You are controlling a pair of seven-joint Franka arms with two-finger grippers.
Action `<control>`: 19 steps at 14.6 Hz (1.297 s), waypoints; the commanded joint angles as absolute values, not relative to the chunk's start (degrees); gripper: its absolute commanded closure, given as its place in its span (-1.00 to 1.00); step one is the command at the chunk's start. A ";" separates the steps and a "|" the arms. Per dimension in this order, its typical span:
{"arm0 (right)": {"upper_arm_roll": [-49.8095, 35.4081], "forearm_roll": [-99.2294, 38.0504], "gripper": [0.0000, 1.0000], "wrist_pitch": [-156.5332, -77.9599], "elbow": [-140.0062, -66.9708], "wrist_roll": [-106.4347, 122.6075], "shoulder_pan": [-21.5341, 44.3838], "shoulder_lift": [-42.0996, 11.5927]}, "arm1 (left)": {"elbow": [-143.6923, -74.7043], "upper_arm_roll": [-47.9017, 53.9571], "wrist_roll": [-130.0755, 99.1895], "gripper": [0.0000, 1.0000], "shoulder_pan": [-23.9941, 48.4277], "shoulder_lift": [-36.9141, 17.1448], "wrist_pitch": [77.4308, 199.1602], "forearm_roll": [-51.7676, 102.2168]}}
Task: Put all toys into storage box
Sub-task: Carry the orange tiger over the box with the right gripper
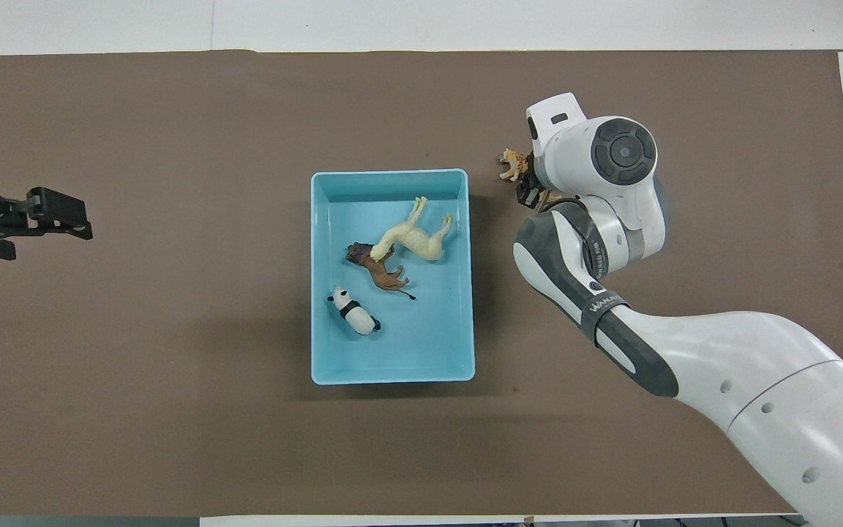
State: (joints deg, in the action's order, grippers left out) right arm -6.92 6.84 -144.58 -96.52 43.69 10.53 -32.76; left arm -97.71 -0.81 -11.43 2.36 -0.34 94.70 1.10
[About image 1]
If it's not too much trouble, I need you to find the orange striped tiger toy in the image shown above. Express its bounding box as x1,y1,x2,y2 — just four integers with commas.
498,149,534,182

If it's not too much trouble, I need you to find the light blue storage box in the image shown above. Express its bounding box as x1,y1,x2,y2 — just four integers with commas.
310,168,476,386

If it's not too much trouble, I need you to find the black and white panda toy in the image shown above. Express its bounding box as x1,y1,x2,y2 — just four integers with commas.
326,286,382,336

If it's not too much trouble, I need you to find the brown table mat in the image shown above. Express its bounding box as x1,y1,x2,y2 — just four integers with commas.
0,49,843,517

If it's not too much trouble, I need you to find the cream llama toy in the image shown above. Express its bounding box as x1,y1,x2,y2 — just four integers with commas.
370,196,454,263

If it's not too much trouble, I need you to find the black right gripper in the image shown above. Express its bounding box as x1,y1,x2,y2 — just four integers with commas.
515,150,554,211

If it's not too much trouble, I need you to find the brown lion toy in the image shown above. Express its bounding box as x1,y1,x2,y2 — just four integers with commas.
345,243,417,301

